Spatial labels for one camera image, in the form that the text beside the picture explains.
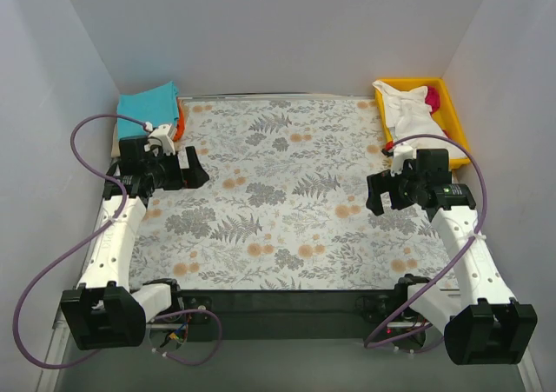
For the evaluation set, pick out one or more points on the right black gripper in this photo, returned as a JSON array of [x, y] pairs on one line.
[[388, 190]]

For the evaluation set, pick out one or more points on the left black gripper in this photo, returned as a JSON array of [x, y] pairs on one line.
[[183, 171]]

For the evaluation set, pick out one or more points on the white t shirt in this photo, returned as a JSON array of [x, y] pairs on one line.
[[407, 112]]

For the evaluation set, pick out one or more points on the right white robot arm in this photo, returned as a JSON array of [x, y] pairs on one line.
[[479, 317]]

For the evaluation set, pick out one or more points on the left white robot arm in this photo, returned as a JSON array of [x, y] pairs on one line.
[[102, 311]]

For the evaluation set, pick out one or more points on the folded orange t shirt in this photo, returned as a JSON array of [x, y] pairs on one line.
[[180, 125]]

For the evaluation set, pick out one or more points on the folded teal t shirt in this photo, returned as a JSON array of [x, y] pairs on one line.
[[157, 106]]

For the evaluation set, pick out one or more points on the folded beige t shirt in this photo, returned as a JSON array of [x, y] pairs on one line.
[[115, 151]]

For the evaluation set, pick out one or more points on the yellow plastic bin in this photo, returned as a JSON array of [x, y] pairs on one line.
[[446, 116]]

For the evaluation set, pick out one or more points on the floral patterned table mat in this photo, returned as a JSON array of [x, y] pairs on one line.
[[284, 206]]

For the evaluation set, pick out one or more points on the magenta t shirt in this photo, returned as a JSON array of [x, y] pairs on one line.
[[432, 99]]

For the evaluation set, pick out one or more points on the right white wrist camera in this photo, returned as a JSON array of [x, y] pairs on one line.
[[401, 153]]

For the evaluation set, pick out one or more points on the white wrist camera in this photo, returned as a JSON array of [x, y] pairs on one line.
[[401, 153], [161, 137]]

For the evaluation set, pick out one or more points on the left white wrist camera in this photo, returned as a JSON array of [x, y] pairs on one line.
[[161, 137]]

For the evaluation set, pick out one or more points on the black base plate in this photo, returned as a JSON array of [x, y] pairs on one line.
[[296, 314]]

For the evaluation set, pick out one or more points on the aluminium frame rail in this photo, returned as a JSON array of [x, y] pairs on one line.
[[54, 355]]

